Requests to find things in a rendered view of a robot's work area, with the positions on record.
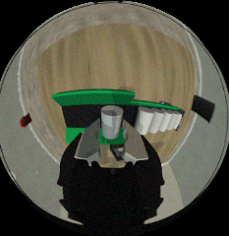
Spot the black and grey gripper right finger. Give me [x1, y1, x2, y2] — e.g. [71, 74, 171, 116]
[121, 119, 165, 186]

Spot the grey cylinder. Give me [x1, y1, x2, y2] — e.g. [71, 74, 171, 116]
[167, 109, 178, 130]
[101, 105, 123, 140]
[148, 108, 165, 134]
[173, 110, 182, 129]
[134, 107, 154, 135]
[158, 108, 172, 132]

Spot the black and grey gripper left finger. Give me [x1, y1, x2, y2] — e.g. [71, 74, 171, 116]
[57, 118, 101, 187]

